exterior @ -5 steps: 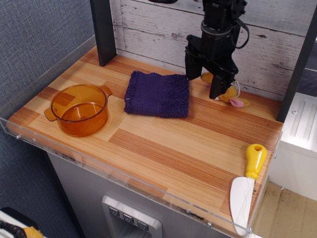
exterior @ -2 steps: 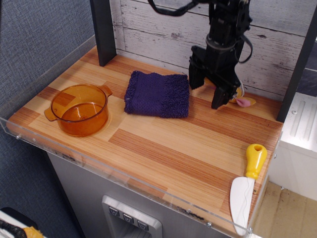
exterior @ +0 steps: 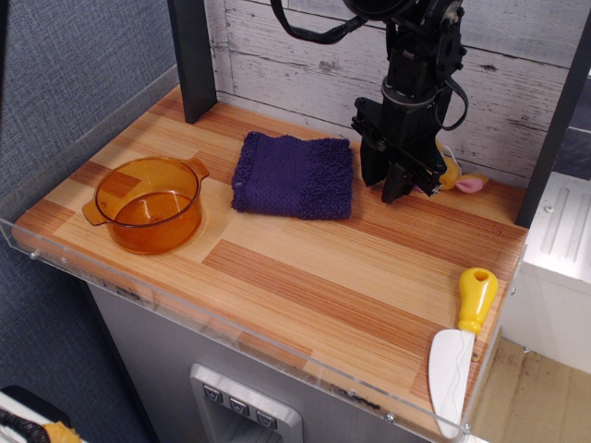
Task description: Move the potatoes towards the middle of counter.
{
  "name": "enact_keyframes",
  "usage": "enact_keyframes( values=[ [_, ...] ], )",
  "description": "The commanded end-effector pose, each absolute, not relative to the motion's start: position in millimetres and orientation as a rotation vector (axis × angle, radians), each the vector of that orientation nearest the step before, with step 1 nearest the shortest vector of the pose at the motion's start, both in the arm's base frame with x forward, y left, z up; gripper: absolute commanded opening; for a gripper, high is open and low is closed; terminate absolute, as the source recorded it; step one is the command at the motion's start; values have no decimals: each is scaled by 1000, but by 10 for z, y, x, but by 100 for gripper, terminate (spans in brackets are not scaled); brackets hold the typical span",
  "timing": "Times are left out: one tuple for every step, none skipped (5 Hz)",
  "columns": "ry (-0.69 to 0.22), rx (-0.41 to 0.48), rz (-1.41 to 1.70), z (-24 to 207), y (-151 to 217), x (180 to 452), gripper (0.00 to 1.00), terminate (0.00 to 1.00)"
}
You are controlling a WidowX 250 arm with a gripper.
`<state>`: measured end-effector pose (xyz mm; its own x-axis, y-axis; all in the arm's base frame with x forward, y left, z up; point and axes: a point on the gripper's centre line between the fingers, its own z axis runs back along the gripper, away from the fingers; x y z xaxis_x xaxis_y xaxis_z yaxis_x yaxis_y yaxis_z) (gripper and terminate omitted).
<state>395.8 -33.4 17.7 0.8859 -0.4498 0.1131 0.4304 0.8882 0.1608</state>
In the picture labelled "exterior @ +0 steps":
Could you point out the purple folded towel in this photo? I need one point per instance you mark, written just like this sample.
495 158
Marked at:
291 177

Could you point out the clear acrylic counter guard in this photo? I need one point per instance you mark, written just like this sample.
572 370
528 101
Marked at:
349 307

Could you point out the black right vertical post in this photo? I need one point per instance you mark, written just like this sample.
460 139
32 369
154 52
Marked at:
562 117

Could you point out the yellow object bottom left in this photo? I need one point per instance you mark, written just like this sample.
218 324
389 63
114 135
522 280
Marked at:
58 432

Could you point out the silver dispenser panel with buttons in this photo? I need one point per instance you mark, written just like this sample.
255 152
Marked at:
242 408

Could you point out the grey toy fridge cabinet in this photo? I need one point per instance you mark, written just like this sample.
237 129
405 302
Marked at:
159 354

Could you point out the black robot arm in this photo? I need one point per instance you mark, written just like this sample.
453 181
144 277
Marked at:
424 50

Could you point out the yellow plush potato toy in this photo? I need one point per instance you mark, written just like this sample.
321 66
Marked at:
454 178

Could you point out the black vertical post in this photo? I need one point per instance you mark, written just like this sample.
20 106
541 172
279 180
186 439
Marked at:
562 117
193 57

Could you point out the black left vertical post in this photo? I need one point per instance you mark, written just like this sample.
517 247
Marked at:
193 57

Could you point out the yellow handled white toy knife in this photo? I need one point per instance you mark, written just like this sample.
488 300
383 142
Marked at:
451 350

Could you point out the orange transparent plastic pot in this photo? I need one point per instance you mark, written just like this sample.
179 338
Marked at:
151 205

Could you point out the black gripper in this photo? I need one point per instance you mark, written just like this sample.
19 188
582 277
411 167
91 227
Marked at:
399 143

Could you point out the white ridged side surface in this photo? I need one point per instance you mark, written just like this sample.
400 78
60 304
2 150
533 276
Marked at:
559 236

